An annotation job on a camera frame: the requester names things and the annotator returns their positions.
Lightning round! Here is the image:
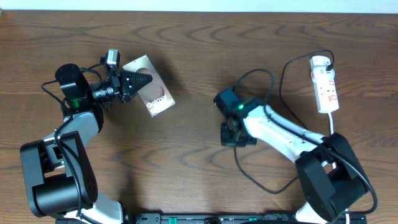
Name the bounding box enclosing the black charging cable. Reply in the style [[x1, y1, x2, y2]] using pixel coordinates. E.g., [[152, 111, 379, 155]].
[[233, 49, 335, 195]]

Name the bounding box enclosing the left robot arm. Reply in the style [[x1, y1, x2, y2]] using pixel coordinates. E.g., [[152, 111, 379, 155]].
[[20, 63, 152, 223]]

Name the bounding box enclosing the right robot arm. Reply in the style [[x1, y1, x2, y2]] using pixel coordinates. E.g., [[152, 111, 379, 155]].
[[213, 89, 371, 223]]

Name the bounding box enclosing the white USB charger plug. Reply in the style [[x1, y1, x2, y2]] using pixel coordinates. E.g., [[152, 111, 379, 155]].
[[310, 55, 335, 79]]

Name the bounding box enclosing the white power strip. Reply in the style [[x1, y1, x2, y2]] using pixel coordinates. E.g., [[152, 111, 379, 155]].
[[311, 66, 339, 114]]

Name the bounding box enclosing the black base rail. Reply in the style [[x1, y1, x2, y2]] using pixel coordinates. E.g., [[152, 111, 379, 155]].
[[134, 213, 301, 224]]

